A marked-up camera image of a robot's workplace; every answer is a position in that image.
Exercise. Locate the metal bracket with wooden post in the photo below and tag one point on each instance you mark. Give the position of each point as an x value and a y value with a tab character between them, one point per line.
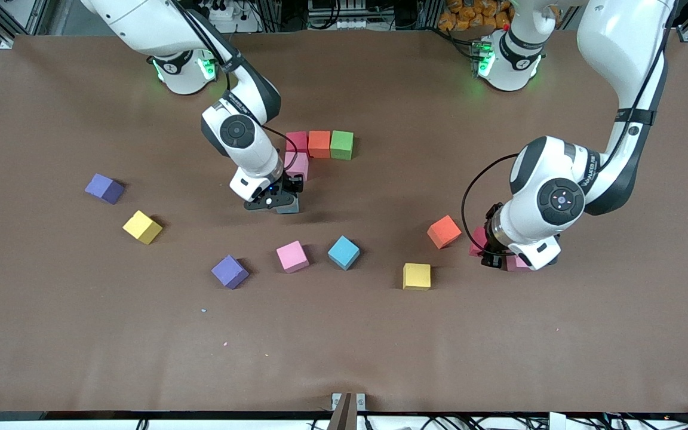
344	412

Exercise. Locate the pink foam cube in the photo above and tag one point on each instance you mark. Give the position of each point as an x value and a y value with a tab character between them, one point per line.
292	255
516	264
300	164

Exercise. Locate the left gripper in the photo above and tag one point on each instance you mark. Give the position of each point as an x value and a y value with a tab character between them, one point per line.
491	234

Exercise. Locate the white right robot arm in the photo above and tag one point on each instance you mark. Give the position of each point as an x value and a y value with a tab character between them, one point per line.
236	131

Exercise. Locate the white power strip with plugs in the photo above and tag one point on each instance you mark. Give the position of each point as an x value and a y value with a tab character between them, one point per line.
224	15

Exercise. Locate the orange snack bag pile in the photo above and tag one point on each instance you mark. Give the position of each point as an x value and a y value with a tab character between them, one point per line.
469	15

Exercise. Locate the green foam cube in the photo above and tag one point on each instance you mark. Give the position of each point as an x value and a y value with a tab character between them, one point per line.
341	145

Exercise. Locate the long white socket strip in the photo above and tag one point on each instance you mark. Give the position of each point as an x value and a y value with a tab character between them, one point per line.
347	24

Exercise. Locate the orange foam cube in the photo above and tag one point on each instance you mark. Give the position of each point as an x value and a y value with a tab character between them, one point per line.
319	144
444	232

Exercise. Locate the purple foam cube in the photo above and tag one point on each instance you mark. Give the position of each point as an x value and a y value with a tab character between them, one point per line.
104	188
229	270

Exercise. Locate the red foam cube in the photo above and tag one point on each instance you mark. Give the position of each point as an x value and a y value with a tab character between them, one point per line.
300	140
476	242

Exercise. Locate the brown paper table cover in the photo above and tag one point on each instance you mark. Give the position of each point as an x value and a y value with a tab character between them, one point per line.
344	358

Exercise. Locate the yellow foam cube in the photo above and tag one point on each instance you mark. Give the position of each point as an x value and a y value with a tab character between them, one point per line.
141	226
417	275

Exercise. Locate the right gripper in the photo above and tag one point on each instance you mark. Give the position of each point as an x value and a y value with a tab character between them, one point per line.
293	183

